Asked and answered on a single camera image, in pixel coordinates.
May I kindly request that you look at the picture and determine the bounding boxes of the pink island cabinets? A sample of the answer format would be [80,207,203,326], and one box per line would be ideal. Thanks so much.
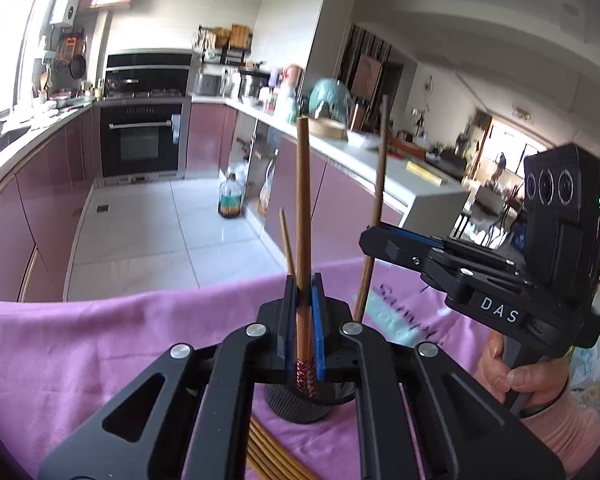
[186,101,413,267]

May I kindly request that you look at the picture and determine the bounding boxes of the black built-in oven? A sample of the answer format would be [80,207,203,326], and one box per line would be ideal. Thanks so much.
[99,99,187,179]

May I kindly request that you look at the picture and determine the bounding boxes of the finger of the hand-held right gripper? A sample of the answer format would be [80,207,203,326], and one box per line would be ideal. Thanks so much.
[377,224,513,267]
[358,229,448,286]

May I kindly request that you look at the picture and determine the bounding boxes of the hanging pans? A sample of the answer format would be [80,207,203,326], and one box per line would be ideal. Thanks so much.
[54,34,89,80]

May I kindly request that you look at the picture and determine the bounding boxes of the steel rice cooker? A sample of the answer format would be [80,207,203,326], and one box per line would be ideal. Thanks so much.
[239,72,272,100]

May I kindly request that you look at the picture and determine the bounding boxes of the bunch of wooden chopsticks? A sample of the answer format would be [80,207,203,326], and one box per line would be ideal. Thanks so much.
[247,414,322,480]

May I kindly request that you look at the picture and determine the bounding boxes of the pink kitchen base cabinets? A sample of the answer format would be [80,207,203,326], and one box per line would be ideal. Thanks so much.
[0,104,104,306]

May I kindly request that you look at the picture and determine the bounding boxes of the oil bottle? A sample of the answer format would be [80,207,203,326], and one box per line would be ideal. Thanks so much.
[218,172,244,219]

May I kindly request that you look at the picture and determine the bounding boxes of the pink flower tablecloth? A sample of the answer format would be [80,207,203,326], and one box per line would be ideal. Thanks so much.
[0,255,531,480]

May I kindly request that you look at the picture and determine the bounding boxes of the person's right hand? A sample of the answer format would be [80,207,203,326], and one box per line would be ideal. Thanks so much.
[476,332,572,411]

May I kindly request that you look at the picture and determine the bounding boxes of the steel kitchen appliance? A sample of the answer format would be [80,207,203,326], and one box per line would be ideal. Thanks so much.
[194,72,227,97]

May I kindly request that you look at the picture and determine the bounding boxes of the black mesh holder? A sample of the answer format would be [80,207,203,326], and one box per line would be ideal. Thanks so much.
[263,379,357,424]

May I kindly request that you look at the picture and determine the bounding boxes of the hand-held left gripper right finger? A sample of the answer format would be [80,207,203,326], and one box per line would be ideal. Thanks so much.
[310,272,566,480]

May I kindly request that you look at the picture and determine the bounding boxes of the teal food cover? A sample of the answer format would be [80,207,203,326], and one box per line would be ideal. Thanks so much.
[309,78,352,122]

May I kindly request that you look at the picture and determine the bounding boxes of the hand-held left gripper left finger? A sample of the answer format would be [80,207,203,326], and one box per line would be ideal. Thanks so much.
[37,273,301,480]

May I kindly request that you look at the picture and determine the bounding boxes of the black countertop shelf rack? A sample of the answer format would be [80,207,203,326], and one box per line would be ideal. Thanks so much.
[198,24,254,67]

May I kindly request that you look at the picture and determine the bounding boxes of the wooden chopstick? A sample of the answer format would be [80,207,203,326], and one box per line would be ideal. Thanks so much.
[294,116,317,397]
[352,94,392,325]
[278,208,297,279]

